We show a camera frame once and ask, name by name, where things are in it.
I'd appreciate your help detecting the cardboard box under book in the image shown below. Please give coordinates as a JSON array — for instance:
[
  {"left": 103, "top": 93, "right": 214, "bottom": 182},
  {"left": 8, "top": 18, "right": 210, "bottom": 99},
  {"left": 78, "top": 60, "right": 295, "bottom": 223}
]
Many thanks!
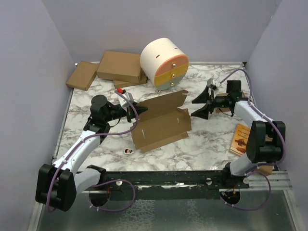
[{"left": 256, "top": 163, "right": 274, "bottom": 176}]

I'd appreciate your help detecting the small folded cardboard box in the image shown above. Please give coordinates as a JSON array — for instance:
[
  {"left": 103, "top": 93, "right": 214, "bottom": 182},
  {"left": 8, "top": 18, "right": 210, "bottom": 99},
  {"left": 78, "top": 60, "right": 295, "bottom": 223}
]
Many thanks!
[{"left": 214, "top": 91, "right": 249, "bottom": 114}]

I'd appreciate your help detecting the small cartoon sticker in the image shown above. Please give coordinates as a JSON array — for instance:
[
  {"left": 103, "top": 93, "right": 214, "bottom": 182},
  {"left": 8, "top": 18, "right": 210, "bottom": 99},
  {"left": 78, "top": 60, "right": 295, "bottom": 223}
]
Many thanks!
[{"left": 124, "top": 149, "right": 134, "bottom": 154}]

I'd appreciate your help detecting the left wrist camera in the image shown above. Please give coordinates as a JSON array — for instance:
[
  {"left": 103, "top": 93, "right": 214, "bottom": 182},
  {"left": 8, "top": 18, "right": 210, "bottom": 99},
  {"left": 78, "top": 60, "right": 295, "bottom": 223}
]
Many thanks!
[{"left": 116, "top": 88, "right": 134, "bottom": 109}]

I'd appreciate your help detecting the orange paperback book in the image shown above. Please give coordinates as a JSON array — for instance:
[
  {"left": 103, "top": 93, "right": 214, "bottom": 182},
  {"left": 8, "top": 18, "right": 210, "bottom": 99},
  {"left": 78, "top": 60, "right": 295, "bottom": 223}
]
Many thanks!
[{"left": 229, "top": 124, "right": 250, "bottom": 156}]

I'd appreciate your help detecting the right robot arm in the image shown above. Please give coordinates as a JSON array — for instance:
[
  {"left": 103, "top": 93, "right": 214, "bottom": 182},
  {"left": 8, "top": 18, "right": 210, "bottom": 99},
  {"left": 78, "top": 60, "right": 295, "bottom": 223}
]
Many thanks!
[{"left": 191, "top": 79, "right": 286, "bottom": 188}]

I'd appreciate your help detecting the large folded cardboard box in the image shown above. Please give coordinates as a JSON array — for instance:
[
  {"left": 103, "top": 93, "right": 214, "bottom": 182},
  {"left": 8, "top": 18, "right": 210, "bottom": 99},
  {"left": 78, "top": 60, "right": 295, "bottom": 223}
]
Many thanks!
[{"left": 96, "top": 51, "right": 141, "bottom": 83}]

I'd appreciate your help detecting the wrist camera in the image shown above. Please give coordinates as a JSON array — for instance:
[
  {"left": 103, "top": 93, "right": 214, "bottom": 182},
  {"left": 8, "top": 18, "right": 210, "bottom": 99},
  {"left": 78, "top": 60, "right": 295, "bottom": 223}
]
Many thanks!
[
  {"left": 207, "top": 78, "right": 221, "bottom": 92},
  {"left": 116, "top": 88, "right": 134, "bottom": 109}
]

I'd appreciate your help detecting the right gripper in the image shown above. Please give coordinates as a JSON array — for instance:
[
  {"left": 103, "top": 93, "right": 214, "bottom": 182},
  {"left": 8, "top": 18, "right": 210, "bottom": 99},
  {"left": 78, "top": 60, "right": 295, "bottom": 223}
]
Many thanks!
[{"left": 192, "top": 85, "right": 230, "bottom": 119}]

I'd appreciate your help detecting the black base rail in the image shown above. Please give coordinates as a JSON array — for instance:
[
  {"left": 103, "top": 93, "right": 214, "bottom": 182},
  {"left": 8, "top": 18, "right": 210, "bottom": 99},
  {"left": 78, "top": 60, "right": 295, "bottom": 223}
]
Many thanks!
[{"left": 75, "top": 169, "right": 249, "bottom": 201}]

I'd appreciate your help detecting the round cream drawer cabinet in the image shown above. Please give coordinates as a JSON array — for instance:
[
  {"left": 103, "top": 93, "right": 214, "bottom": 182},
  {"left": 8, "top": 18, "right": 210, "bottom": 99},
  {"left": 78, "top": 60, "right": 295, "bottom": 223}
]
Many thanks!
[{"left": 140, "top": 38, "right": 189, "bottom": 90}]

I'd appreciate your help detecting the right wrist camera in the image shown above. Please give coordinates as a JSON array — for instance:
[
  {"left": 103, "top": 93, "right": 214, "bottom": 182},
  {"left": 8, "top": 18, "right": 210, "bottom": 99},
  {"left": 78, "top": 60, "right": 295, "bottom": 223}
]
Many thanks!
[{"left": 207, "top": 78, "right": 221, "bottom": 92}]

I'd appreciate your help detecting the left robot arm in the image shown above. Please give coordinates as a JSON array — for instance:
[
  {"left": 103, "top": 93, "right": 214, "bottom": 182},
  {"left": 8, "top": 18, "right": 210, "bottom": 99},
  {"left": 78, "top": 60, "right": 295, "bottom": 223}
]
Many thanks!
[{"left": 35, "top": 90, "right": 148, "bottom": 212}]

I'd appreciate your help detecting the cardboard box under large box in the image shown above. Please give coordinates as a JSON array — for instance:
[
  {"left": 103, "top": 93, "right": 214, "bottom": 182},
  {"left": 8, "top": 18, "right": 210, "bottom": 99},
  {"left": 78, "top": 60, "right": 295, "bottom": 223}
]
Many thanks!
[{"left": 113, "top": 75, "right": 147, "bottom": 89}]

